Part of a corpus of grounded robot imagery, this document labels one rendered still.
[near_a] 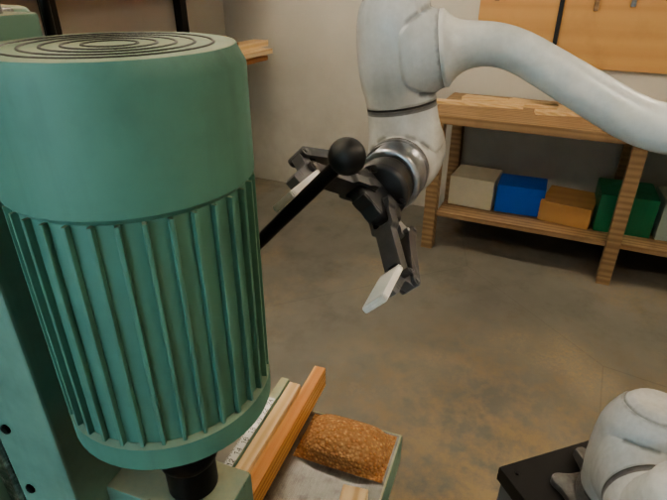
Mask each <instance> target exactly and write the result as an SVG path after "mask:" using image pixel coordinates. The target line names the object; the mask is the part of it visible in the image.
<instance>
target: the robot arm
mask: <svg viewBox="0 0 667 500"><path fill-rule="evenodd" d="M356 49H357V62H358V71H359V78H360V83H361V88H362V92H363V95H364V98H365V102H366V108H367V115H368V129H369V141H368V155H367V156H366V160H365V164H364V166H363V168H362V169H361V170H360V171H359V172H358V173H356V174H354V175H352V176H342V175H338V176H337V177H336V178H335V179H334V180H333V181H332V182H331V183H330V184H329V185H328V186H327V187H326V188H325V190H328V191H331V192H334V193H337V194H338V196H339V197H340V198H343V199H346V200H349V201H351V202H352V204H353V206H354V207H355V208H356V209H357V210H358V211H360V212H361V214H362V215H363V217H364V218H365V220H366V221H367V222H368V223H369V226H370V230H371V234H372V236H373V237H376V240H377V244H378V248H379V252H380V256H381V260H382V264H383V268H384V272H385V273H384V274H383V275H381V276H380V278H379V279H378V281H377V283H376V285H375V286H374V288H373V290H372V292H371V293H370V295H369V297H368V299H367V300H366V302H365V304H364V306H363V308H362V310H363V311H364V312H365V313H369V312H371V311H372V310H374V309H376V308H377V307H379V306H381V305H382V304H384V303H385V302H387V300H388V299H390V298H391V297H393V296H395V295H396V294H398V293H399V292H400V294H402V295H405V294H407V293H409V292H410V291H412V290H414V289H415V288H417V287H418V286H420V285H421V279H420V271H419V263H418V255H417V247H416V236H417V229H416V228H415V227H414V226H413V225H412V226H410V227H406V226H405V225H404V224H403V222H402V221H401V211H402V210H403V209H404V208H406V207H407V206H409V205H410V204H412V203H413V202H414V201H415V199H416V198H417V196H418V195H419V193H420V192H421V190H423V189H424V188H426V187H427V186H428V185H429V184H430V183H431V182H432V181H433V179H434V178H435V177H436V175H437V174H438V172H439V170H440V168H441V166H442V163H443V160H444V157H445V154H446V141H445V135H444V132H443V129H442V126H441V122H440V118H439V112H438V105H437V91H439V90H440V89H442V88H445V87H450V85H451V84H452V82H453V81H454V80H455V78H456V77H457V76H458V75H460V74H461V73H462V72H464V71H466V70H468V69H471V68H474V67H480V66H492V67H498V68H501V69H504V70H506V71H509V72H511V73H513V74H515V75H517V76H518V77H520V78H522V79H523V80H525V81H526V82H528V83H530V84H531V85H533V86H534V87H536V88H537V89H539V90H541V91H542V92H544V93H545V94H547V95H548V96H550V97H551V98H553V99H555V100H556V101H558V102H559V103H561V104H562V105H564V106H566V107H567V108H569V109H570V110H572V111H573V112H575V113H577V114H578V115H580V116H581V117H583V118H584V119H586V120H587V121H589V122H591V123H592V124H594V125H595V126H597V127H599V128H600V129H602V130H603V131H604V132H606V133H607V134H609V135H611V136H613V137H614V138H616V139H618V140H620V141H622V142H625V143H627V144H629V145H632V146H634V147H637V148H640V149H643V150H646V151H650V152H654V153H658V154H663V155H667V102H663V101H659V100H656V99H653V98H651V97H648V96H646V95H644V94H642V93H640V92H638V91H636V90H634V89H632V88H630V87H629V86H627V85H625V84H623V83H622V82H620V81H618V80H616V79H615V78H613V77H611V76H609V75H608V74H606V73H604V72H602V71H601V70H599V69H597V68H595V67H594V66H592V65H590V64H588V63H587V62H584V61H582V60H581V59H579V58H577V57H575V56H574V55H572V54H570V53H568V52H567V51H565V50H563V49H562V48H560V47H558V46H556V45H555V44H553V43H551V42H549V41H547V40H546V39H544V38H542V37H540V36H538V35H536V34H534V33H532V32H530V31H527V30H525V29H522V28H520V27H517V26H513V25H510V24H505V23H500V22H493V21H474V20H462V19H458V18H456V17H454V16H453V15H451V14H450V13H449V12H448V11H447V10H446V9H445V8H439V9H437V8H435V7H433V6H432V5H431V0H362V2H361V4H360V6H359V10H358V15H357V23H356ZM328 153H329V150H326V149H320V148H313V147H307V146H302V147H301V148H300V149H299V150H298V151H297V152H296V153H295V154H294V155H293V156H292V157H291V158H290V159H289V160H288V163H289V165H290V166H291V167H292V168H296V170H297V171H296V172H295V173H294V174H293V175H292V176H291V177H290V178H289V179H287V181H286V185H287V186H288V187H289V188H290V189H291V190H290V191H289V192H288V193H287V194H286V195H285V196H283V197H282V198H281V199H280V200H279V201H278V202H277V203H276V204H275V205H273V209H274V210H275V211H276V212H278V211H280V210H281V209H282V208H283V207H284V206H286V205H287V204H288V203H289V202H290V201H291V200H292V199H293V198H294V197H296V196H297V195H298V194H299V192H300V191H301V190H302V189H303V188H304V187H305V186H307V185H308V184H309V183H310V182H311V181H312V180H313V179H314V178H315V177H316V176H317V175H318V174H319V173H320V172H321V171H322V170H323V169H324V168H325V167H326V166H327V165H328V164H329V160H328ZM379 226H380V227H379ZM573 457H574V459H575V461H576V463H577V465H578V466H579V468H580V472H575V473H560V472H557V473H554V474H553V475H552V477H551V480H550V482H551V485H552V486H553V487H554V488H555V489H556V490H557V491H558V492H559V493H560V494H561V495H562V496H563V498H564V499H565V500H667V393H664V392H661V391H658V390H654V389H648V388H639V389H635V390H632V391H625V392H623V393H621V394H620V395H618V396H617V397H615V398H614V399H613V400H612V401H610V402H609V403H608V404H607V405H606V406H605V407H604V409H603V410H602V411H601V413H600V415H599V417H598V419H597V422H596V424H595V426H594V429H593V431H592V434H591V437H590V440H589V443H588V446H587V449H585V448H584V447H582V446H581V447H577V448H576V449H574V452H573Z"/></svg>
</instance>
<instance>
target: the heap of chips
mask: <svg viewBox="0 0 667 500"><path fill-rule="evenodd" d="M396 440H397V437H396V436H392V435H388V434H386V433H385V432H384V431H382V430H381V429H379V428H377V427H375V426H372V425H369V424H366V423H363V422H359V421H356V420H352V419H348V418H345V417H341V416H337V415H332V414H325V415H318V414H314V416H313V418H312V420H311V422H310V424H309V426H308V427H307V429H306V431H305V433H304V435H303V437H302V439H301V441H300V442H299V444H298V446H297V448H296V450H295V452H294V454H293V455H294V456H297V457H299V458H302V459H306V460H309V461H312V462H315V463H318V464H321V465H325V466H328V467H331V468H334V469H337V470H341V471H344V472H347V473H350V474H353V475H356V476H360V477H363V478H366V479H369V480H372V481H376V482H379V483H382V481H383V478H384V475H385V472H386V469H387V466H388V463H389V460H390V457H391V454H392V451H393V448H394V445H395V442H396Z"/></svg>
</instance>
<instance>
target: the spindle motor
mask: <svg viewBox="0 0 667 500"><path fill-rule="evenodd" d="M0 201H1V203H2V209H3V212H4V215H5V218H6V221H7V224H8V227H9V230H10V233H11V236H12V239H13V242H14V245H15V248H16V251H17V254H18V257H19V261H20V264H21V267H22V270H23V273H24V276H25V279H26V282H27V285H28V288H29V291H30V294H31V297H32V300H33V303H34V306H35V309H36V312H37V315H38V318H39V321H40V324H41V327H42V330H43V333H44V336H45V339H46V343H47V346H48V349H49V351H50V354H51V357H52V360H53V363H54V366H55V369H56V372H57V375H58V378H59V381H60V384H61V387H62V390H63V393H64V396H65V399H66V402H67V407H68V411H69V414H70V417H71V420H72V423H73V426H74V429H75V432H76V435H77V438H78V439H79V441H80V442H81V444H82V445H83V447H84V448H85V449H86V450H87V451H88V452H89V453H91V454H92V455H94V456H95V457H97V458H98V459H100V460H102V461H104V462H106V463H109V464H111V465H115V466H118V467H122V468H129V469H136V470H156V469H167V468H172V467H177V466H182V465H185V464H189V463H192V462H196V461H198V460H201V459H203V458H206V457H208V456H211V455H212V454H214V453H216V452H218V451H220V450H222V449H224V448H225V447H227V446H229V445H230V444H232V443H233V442H235V441H236V440H237V439H238V438H240V437H241V436H242V435H244V434H245V433H246V432H247V431H248V430H249V429H250V428H251V427H252V426H253V424H254V423H255V422H256V420H257V419H258V418H259V417H260V415H261V413H262V411H263V410H264V408H265V406H266V403H267V401H268V398H269V394H270V388H271V379H270V366H269V357H268V343H267V330H266V317H265V305H264V292H263V278H262V265H261V252H260V239H259V226H258V212H257V199H256V186H255V174H254V155H253V142H252V129H251V115H250V102H249V89H248V76H247V62H246V58H245V56H244V54H243V53H242V51H241V49H240V47H239V46H238V45H237V43H236V42H235V40H234V39H232V38H229V37H225V36H220V35H213V34H202V33H186V32H107V33H85V34H68V35H54V36H43V37H33V38H24V39H16V40H8V41H2V42H0Z"/></svg>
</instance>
